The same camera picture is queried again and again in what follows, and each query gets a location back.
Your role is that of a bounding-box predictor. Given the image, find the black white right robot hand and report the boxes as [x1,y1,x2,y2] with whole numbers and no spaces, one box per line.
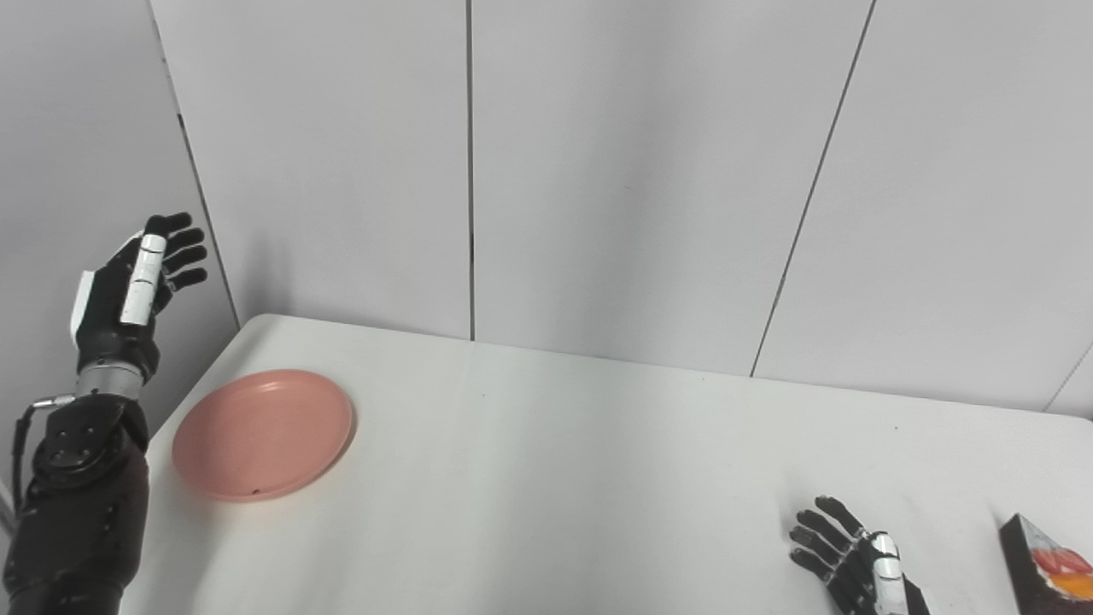
[788,495,932,615]

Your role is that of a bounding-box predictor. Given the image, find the pink round plate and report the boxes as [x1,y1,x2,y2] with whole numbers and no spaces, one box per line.
[172,369,355,503]

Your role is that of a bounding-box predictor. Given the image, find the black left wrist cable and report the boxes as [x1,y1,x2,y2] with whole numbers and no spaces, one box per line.
[10,394,78,513]

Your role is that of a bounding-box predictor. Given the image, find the chocolate cake slice with fruit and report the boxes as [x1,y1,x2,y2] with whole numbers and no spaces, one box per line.
[999,513,1093,615]

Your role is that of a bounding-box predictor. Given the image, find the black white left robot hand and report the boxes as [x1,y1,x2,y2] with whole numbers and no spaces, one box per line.
[70,213,208,383]

